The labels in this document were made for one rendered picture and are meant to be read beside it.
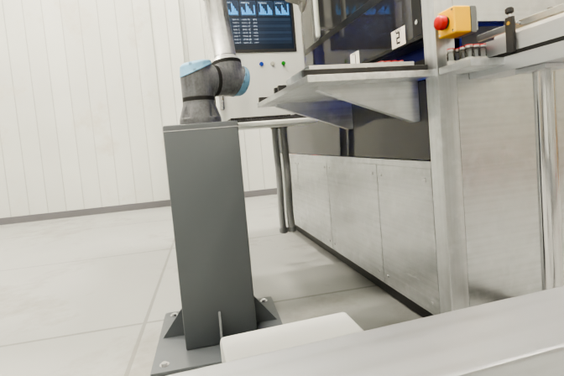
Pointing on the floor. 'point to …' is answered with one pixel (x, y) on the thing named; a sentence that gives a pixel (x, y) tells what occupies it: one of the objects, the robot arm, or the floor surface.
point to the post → (445, 153)
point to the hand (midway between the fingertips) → (304, 7)
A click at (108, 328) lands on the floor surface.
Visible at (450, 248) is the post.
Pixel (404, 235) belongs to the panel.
